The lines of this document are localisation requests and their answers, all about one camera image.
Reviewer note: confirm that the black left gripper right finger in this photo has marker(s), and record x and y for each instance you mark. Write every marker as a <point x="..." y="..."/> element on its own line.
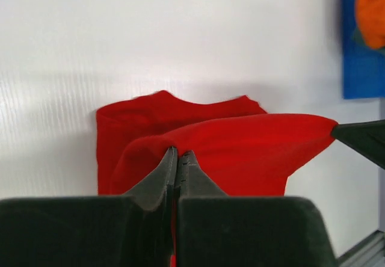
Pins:
<point x="215" y="229"/>

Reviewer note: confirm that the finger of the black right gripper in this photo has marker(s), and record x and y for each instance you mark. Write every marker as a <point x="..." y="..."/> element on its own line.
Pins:
<point x="365" y="138"/>

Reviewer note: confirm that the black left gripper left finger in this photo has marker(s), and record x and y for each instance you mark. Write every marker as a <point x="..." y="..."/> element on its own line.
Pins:
<point x="132" y="229"/>

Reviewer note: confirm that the red t-shirt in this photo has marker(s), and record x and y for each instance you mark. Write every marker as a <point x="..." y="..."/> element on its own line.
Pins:
<point x="244" y="150"/>

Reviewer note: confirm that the blue plastic bin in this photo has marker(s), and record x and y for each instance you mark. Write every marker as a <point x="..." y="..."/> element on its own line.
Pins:
<point x="362" y="68"/>

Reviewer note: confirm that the crumpled orange t-shirt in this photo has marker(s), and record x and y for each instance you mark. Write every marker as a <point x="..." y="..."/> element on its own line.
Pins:
<point x="370" y="22"/>

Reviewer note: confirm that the aluminium frame rail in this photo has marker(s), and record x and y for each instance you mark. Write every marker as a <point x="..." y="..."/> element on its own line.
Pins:
<point x="367" y="253"/>

